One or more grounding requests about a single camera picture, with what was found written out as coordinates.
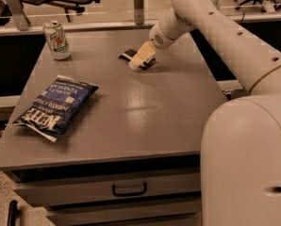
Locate top grey drawer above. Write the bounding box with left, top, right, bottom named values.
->
left=14, top=173, right=201, bottom=208

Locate lower grey drawer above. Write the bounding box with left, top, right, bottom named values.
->
left=46, top=196, right=201, bottom=226

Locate white 7up soda can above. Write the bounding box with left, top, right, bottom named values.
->
left=42, top=21, right=71, bottom=60

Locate metal railing post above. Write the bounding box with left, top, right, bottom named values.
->
left=133, top=0, right=144, bottom=25

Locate grey drawer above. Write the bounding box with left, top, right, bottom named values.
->
left=14, top=173, right=201, bottom=208
left=46, top=196, right=201, bottom=226

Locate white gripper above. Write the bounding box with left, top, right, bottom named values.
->
left=129, top=19, right=177, bottom=69

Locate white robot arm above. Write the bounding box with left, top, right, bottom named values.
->
left=129, top=0, right=281, bottom=226

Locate black drawer handle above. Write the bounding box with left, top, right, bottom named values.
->
left=111, top=182, right=147, bottom=197

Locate black rxbar chocolate bar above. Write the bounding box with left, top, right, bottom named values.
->
left=119, top=49, right=156, bottom=71

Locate grey drawer cabinet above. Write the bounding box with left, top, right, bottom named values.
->
left=0, top=29, right=225, bottom=226

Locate black pole bottom left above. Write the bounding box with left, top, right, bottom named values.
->
left=7, top=200, right=19, bottom=226

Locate blue kettle chips bag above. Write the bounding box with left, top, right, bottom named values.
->
left=13, top=75, right=98, bottom=142

